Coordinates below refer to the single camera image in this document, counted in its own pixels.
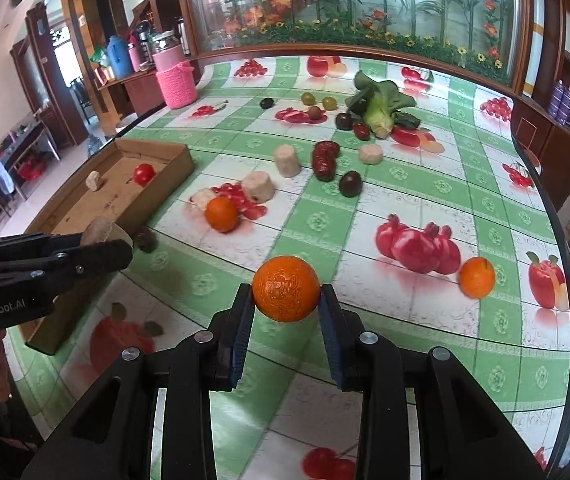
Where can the wooden sideboard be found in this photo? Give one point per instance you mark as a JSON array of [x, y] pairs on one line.
[[140, 95]]

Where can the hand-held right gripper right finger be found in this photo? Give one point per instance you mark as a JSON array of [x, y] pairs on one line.
[[332, 355]]

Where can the brownish grape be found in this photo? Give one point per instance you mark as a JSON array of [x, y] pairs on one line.
[[314, 112]]

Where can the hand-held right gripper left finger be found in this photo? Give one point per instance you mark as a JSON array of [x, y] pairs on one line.
[[237, 340]]

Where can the purple bottle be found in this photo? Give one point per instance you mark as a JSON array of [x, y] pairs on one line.
[[566, 105], [556, 97]]

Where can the dark purple plum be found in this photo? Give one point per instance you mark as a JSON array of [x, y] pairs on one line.
[[350, 183], [343, 121]]

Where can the wooden side cabinet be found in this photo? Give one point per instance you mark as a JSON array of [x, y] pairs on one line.
[[555, 155]]

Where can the pink thermos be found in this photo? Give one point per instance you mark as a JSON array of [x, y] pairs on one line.
[[135, 57]]

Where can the green grape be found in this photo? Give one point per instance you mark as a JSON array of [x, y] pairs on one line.
[[328, 103], [308, 97]]

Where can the red tomato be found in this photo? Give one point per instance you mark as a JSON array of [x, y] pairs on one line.
[[143, 173]]

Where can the small dark plum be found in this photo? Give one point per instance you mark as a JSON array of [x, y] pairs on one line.
[[266, 103]]

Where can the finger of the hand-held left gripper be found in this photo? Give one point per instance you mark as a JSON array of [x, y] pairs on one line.
[[40, 246], [100, 257]]

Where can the orange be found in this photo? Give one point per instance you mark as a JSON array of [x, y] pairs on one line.
[[286, 288], [221, 214], [477, 277]]

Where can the bok choy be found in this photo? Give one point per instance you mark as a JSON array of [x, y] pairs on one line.
[[380, 110]]

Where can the brown cork tray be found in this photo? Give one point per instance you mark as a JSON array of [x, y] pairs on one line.
[[115, 195]]

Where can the pink knitted jar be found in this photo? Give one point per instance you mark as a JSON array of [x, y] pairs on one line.
[[177, 82]]

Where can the blue thermos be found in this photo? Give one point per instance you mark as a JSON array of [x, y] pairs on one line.
[[119, 60]]

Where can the red date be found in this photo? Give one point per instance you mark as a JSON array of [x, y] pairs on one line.
[[361, 131], [324, 169], [327, 149]]

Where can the bamboo flower glass panel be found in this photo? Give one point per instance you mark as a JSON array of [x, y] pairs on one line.
[[365, 0]]

